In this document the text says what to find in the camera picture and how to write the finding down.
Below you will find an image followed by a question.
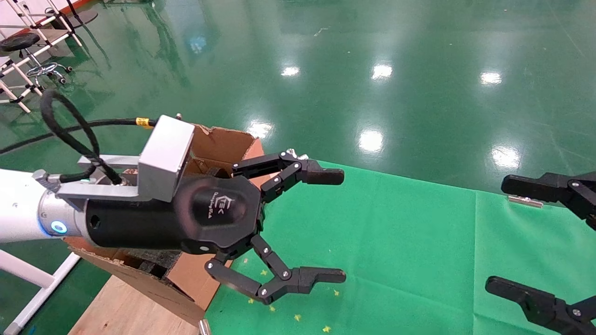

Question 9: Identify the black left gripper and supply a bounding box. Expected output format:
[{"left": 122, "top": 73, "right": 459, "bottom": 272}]
[{"left": 85, "top": 176, "right": 266, "bottom": 254}]

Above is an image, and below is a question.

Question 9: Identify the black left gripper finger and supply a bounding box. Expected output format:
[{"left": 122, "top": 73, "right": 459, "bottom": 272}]
[
  {"left": 205, "top": 234, "right": 347, "bottom": 305},
  {"left": 231, "top": 150, "right": 345, "bottom": 203}
]

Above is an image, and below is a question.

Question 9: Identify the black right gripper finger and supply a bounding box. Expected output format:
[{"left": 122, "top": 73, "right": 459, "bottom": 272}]
[
  {"left": 501, "top": 172, "right": 596, "bottom": 232},
  {"left": 484, "top": 277, "right": 596, "bottom": 335}
]

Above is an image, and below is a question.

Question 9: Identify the large open cardboard carton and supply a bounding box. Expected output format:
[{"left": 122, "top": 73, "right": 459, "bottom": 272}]
[{"left": 63, "top": 123, "right": 280, "bottom": 326}]

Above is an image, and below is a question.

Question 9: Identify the black foam pad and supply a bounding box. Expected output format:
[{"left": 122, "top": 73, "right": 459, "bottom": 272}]
[{"left": 122, "top": 249, "right": 182, "bottom": 280}]

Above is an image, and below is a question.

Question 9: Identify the green cloth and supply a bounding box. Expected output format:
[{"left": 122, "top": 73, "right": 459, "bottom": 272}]
[{"left": 204, "top": 157, "right": 596, "bottom": 335}]

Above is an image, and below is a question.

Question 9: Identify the small white pipe table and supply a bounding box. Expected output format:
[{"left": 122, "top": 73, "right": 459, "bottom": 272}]
[{"left": 0, "top": 58, "right": 47, "bottom": 114}]

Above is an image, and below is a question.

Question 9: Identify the long white pipe table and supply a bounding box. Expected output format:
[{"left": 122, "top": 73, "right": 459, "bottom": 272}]
[{"left": 0, "top": 0, "right": 84, "bottom": 75}]

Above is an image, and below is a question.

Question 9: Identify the black floor stand with poles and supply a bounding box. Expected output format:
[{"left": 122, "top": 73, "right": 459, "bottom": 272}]
[{"left": 47, "top": 0, "right": 98, "bottom": 31}]

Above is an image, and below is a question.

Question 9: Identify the black round stool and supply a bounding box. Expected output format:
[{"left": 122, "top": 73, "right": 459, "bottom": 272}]
[{"left": 0, "top": 32, "right": 74, "bottom": 87}]

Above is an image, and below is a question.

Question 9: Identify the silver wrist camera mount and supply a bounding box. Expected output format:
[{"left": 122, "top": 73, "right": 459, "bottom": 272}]
[{"left": 56, "top": 115, "right": 195, "bottom": 203}]

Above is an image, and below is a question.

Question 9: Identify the white pipe support frame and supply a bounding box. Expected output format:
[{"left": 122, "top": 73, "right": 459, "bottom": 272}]
[{"left": 0, "top": 249, "right": 82, "bottom": 335}]

